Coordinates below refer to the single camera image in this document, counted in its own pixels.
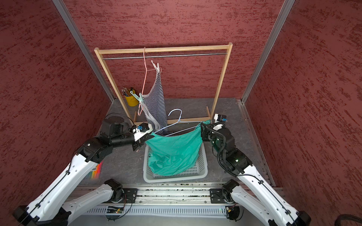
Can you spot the light blue wire hanger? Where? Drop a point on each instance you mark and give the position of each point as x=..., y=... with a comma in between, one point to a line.
x=175, y=121

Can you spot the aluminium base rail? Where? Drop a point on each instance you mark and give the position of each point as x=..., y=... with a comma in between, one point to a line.
x=173, y=194

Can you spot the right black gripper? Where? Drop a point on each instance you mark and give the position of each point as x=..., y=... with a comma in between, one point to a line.
x=206, y=133

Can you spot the green tank top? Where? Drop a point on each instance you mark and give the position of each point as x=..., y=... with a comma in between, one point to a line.
x=172, y=155

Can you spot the pink wire hanger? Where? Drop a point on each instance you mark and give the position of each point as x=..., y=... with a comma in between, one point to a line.
x=140, y=110

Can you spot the wooden clothes rack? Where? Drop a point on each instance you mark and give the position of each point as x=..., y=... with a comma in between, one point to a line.
x=202, y=51

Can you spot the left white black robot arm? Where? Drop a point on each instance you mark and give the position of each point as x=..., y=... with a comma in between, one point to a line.
x=50, y=208

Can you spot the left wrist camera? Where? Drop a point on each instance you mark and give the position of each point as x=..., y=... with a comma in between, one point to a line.
x=142, y=128

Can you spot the white plastic laundry basket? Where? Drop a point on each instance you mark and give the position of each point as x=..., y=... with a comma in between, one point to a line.
x=198, y=171

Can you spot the white clothespin top striped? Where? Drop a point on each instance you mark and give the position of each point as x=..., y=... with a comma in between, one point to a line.
x=156, y=66

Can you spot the yellow pencil cup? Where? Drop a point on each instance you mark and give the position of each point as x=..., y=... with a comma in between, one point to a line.
x=130, y=99

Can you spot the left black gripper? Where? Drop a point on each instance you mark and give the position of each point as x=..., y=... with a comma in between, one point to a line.
x=139, y=142

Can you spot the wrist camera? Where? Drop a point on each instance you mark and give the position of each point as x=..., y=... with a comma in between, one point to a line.
x=142, y=128
x=219, y=118

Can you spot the mint clothespin lower striped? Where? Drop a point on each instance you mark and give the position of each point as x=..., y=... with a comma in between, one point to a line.
x=138, y=97

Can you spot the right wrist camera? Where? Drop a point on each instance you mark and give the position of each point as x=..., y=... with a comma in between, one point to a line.
x=219, y=118

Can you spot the striped tank top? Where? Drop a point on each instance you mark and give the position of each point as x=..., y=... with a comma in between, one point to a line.
x=155, y=110

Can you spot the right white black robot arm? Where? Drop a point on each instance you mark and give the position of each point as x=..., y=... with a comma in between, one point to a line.
x=248, y=188

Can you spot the colourful card on floor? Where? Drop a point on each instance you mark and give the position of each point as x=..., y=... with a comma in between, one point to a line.
x=95, y=173

